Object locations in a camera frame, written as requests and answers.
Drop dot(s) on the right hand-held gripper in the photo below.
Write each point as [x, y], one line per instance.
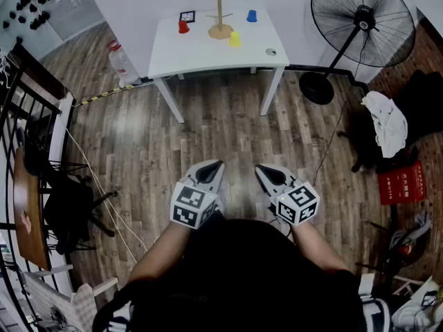
[297, 202]

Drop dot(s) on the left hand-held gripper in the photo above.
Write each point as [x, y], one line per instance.
[188, 206]

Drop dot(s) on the yellow plastic cup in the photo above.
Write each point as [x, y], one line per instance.
[235, 39]

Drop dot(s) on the wooden cup tree stand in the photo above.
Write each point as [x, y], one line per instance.
[221, 32]

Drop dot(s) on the red plastic cup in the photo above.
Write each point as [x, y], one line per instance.
[183, 27]

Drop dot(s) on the blue plastic cup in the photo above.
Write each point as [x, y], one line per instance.
[252, 16]

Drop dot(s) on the person's left forearm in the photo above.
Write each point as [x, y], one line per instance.
[162, 251]

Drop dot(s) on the person's right forearm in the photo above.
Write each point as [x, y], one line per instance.
[316, 247]

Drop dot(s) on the person's black shirt torso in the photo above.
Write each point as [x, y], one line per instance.
[242, 275]

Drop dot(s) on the white table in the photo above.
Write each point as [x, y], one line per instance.
[207, 57]

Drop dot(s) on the white cloth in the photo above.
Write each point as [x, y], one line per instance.
[389, 126]

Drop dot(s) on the red box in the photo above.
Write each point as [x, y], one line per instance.
[401, 185]

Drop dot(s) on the yellow black striped tape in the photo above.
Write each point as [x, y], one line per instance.
[104, 94]

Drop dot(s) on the black office chair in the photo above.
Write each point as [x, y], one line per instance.
[69, 199]

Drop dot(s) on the clear plastic water jug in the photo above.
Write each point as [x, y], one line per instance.
[119, 62]

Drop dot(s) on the grey bag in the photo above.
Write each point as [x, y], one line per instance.
[412, 240]

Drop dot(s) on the black framed crackle-pattern tile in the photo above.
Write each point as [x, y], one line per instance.
[191, 15]

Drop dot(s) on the brown wooden desk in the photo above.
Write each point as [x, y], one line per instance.
[29, 220]

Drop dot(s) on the black metal railing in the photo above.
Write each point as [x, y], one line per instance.
[14, 92]

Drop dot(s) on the white railing post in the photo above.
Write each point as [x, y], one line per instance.
[64, 123]

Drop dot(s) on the black pedestal fan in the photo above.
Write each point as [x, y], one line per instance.
[364, 17]

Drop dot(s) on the dark wooden post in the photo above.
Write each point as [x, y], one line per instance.
[41, 74]

